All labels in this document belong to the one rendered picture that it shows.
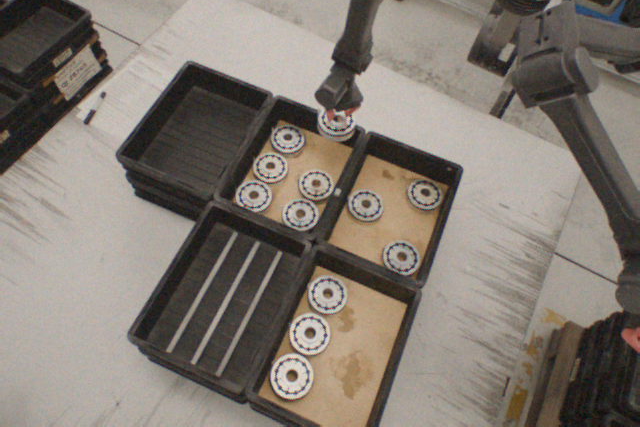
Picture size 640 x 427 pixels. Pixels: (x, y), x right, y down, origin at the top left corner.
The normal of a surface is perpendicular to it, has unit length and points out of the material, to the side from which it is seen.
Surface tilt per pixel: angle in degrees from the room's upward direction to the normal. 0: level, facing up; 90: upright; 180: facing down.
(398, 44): 0
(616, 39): 41
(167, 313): 0
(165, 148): 0
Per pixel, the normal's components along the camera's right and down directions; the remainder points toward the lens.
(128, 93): 0.07, -0.49
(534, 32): -0.78, -0.31
